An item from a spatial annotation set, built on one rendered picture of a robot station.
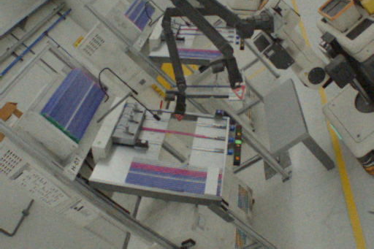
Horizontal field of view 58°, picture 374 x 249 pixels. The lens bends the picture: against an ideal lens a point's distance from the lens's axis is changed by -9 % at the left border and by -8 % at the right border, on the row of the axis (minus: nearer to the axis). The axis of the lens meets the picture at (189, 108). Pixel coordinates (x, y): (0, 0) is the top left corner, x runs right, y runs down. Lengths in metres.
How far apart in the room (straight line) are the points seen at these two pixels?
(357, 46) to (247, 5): 0.58
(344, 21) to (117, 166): 1.46
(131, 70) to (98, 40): 0.39
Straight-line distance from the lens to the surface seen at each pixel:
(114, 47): 3.17
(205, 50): 3.17
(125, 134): 2.16
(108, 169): 2.05
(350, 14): 2.02
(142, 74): 3.22
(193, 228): 2.16
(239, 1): 1.83
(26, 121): 2.04
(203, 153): 2.14
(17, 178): 2.25
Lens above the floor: 1.76
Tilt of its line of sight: 20 degrees down
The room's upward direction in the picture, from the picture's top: 48 degrees counter-clockwise
